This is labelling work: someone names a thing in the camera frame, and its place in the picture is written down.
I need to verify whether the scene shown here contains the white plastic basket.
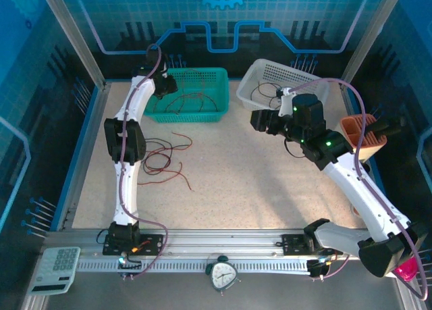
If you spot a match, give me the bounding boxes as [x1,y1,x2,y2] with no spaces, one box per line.
[235,58,331,111]

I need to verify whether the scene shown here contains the white desk calculator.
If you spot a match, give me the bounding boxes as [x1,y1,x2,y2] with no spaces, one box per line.
[26,247,82,296]

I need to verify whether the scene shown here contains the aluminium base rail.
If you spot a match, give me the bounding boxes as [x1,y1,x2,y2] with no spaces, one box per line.
[43,227,406,262]

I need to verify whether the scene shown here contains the black utensil handle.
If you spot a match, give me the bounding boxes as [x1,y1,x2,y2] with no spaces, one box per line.
[376,115,407,137]
[366,115,385,137]

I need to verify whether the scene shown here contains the green plastic basket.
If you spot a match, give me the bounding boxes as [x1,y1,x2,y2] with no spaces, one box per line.
[143,68,230,124]

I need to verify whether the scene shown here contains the red and black wires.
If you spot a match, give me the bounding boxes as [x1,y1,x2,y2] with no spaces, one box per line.
[137,131,194,192]

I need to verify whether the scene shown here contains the slotted grey cable duct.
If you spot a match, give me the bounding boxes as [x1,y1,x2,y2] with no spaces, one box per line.
[76,257,313,276]

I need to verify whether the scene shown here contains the thin black cable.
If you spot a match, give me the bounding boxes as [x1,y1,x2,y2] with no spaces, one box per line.
[249,81,271,105]
[142,138,185,176]
[268,82,286,110]

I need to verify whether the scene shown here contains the pink emergency button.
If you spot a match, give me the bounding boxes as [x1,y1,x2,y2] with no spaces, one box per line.
[394,259,420,283]

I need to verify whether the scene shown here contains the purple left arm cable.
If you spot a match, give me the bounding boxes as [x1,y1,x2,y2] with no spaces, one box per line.
[116,43,169,280]

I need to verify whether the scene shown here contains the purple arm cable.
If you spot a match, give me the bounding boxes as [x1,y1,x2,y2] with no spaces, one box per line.
[116,43,169,280]
[292,78,429,301]

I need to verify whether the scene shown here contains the green triangular alarm clock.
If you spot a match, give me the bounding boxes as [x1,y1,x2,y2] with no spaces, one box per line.
[205,255,242,296]

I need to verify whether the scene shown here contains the orange utensil holder block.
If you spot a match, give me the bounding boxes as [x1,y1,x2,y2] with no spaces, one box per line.
[339,113,388,162]

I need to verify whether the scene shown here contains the aluminium frame post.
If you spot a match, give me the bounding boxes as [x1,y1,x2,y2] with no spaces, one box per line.
[36,0,109,88]
[340,0,406,84]

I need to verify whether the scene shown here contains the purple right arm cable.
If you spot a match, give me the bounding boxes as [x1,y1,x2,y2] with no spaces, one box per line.
[292,78,429,301]

